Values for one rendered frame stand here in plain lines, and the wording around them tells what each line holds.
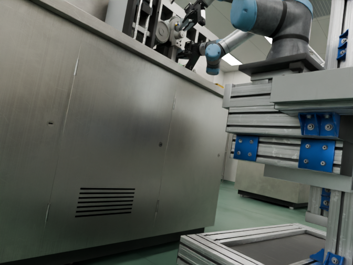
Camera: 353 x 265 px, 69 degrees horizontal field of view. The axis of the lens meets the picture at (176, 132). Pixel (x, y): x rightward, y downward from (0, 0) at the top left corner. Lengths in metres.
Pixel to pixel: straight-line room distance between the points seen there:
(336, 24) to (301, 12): 0.23
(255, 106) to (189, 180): 0.63
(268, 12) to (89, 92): 0.64
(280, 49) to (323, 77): 0.27
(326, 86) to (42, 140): 0.79
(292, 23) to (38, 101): 0.82
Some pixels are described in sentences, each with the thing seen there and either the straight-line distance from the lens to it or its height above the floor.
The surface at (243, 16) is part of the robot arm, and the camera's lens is 0.90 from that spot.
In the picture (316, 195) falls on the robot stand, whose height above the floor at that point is 0.43.
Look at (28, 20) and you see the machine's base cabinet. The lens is 0.92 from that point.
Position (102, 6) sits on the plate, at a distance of 1.80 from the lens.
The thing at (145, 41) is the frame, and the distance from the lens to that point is 1.34.
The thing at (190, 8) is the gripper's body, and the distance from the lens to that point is 1.67.
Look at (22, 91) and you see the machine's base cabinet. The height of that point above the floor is 0.60.
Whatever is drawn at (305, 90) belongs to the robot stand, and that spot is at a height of 0.68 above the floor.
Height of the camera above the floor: 0.49
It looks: 5 degrees up
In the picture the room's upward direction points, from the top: 9 degrees clockwise
